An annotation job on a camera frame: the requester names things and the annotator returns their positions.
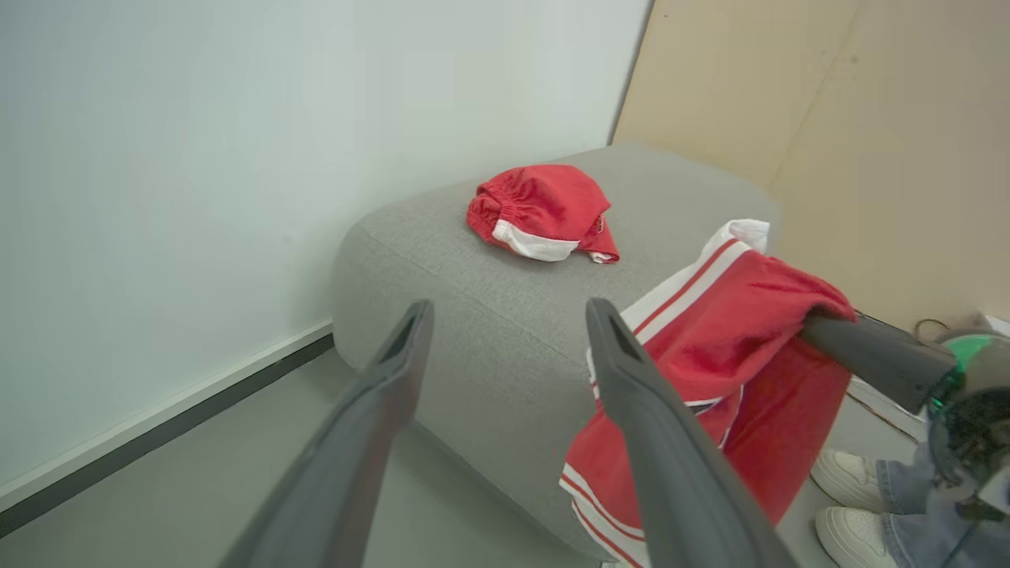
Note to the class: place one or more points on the white sneaker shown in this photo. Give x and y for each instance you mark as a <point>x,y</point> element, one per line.
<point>848,481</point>
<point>856,540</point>

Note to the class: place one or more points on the grey fabric sofa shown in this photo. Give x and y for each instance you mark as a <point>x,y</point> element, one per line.
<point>505,315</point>

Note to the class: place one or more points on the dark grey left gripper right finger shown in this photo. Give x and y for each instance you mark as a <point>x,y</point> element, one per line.
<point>678,473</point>

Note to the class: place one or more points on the red shorts with white trim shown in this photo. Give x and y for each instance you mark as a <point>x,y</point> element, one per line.
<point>544,205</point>

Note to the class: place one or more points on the white and black baseboard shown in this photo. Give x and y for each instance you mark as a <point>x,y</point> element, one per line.
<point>158,426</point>

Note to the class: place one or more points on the red jersey with white stripes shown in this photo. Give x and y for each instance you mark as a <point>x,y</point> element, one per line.
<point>734,331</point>

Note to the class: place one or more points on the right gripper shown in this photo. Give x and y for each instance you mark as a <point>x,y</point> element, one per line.
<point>974,418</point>

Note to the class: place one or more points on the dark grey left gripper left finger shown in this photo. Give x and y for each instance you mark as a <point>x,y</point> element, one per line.
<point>355,442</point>

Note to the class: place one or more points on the blue jeans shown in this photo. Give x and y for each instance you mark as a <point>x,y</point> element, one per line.
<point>923,528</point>

